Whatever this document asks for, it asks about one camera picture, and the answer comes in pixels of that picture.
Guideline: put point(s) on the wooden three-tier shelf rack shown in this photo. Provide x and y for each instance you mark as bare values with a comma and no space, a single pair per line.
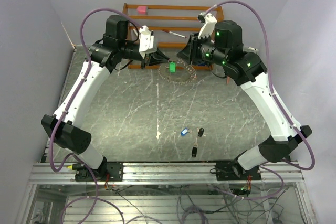
181,19

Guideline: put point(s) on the black key fob upper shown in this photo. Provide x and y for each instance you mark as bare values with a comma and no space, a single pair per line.
200,132

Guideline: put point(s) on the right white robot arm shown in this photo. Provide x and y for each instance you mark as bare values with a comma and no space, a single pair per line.
286,133

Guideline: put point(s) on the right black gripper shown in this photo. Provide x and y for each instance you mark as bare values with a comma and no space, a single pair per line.
189,52

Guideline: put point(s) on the red capped white marker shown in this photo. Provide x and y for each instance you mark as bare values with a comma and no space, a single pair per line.
173,33

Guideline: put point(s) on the black key fob lower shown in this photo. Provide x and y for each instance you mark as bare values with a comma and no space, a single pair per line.
194,152

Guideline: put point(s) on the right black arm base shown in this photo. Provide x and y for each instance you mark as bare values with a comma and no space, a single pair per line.
228,170

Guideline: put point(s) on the pink eraser block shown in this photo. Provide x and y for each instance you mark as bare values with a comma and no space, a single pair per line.
142,10

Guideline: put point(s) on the aluminium mounting rail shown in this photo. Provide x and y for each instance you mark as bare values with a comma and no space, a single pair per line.
166,173

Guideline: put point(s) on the blue key tag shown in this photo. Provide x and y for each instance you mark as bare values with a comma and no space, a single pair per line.
184,131

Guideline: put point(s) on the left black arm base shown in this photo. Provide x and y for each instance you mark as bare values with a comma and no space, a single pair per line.
110,171

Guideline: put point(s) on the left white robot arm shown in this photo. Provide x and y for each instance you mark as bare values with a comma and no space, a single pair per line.
64,126

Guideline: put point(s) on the green key tag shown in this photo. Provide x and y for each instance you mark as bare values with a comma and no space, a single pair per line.
172,67

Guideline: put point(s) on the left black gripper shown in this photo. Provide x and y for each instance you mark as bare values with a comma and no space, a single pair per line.
154,59

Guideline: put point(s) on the black key fob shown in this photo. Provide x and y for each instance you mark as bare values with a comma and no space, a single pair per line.
194,152
200,132

